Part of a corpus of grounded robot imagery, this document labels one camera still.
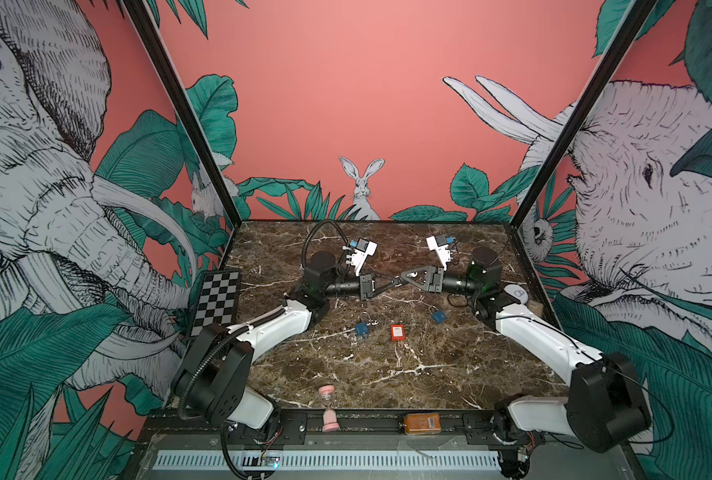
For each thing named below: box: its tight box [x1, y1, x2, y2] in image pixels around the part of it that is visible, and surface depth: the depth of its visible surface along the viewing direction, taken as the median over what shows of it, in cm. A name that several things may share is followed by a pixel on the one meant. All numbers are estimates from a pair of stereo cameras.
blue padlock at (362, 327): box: [355, 312, 371, 337], surface depth 95 cm
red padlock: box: [390, 324, 406, 342], surface depth 92 cm
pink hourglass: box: [318, 384, 340, 433], surface depth 77 cm
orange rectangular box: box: [404, 413, 441, 435], surface depth 73 cm
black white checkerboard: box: [189, 269, 240, 337], surface depth 96 cm
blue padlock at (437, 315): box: [429, 305, 447, 324], surface depth 96 cm
